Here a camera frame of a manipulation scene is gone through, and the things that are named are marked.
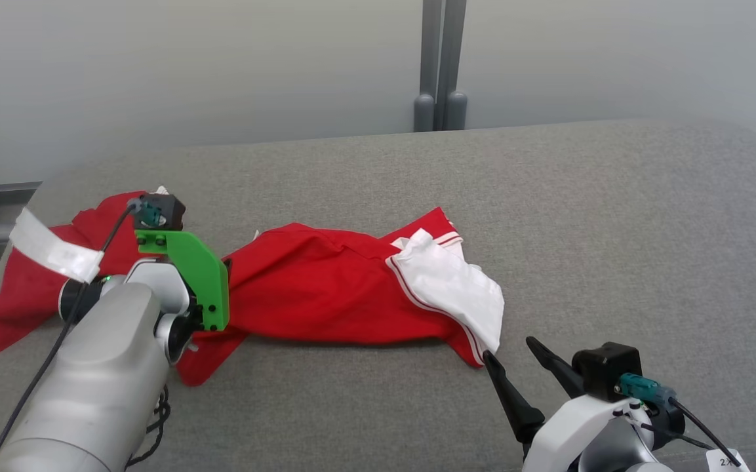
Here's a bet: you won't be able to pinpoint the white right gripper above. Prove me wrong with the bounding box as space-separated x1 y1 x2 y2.
482 336 648 472

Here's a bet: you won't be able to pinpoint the small white printed tag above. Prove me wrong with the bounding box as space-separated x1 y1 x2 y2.
706 448 752 472

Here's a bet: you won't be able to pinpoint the green and white left gripper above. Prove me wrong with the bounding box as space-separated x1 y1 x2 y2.
122 229 230 332

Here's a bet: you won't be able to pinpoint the red basketball jersey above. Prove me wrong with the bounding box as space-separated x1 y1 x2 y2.
176 206 505 387

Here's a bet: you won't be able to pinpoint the red shorts with white trim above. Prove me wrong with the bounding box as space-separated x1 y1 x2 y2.
0 186 172 363

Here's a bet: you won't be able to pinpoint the grey double metal pole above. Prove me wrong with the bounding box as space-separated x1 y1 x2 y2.
414 0 469 132

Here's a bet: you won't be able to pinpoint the white paper cable tag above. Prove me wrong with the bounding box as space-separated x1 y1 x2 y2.
9 207 104 284

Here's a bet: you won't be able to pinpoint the black left camera cable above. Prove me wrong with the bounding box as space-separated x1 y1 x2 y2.
0 200 159 470

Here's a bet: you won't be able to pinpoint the black braided cable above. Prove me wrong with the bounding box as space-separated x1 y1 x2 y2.
125 385 172 469

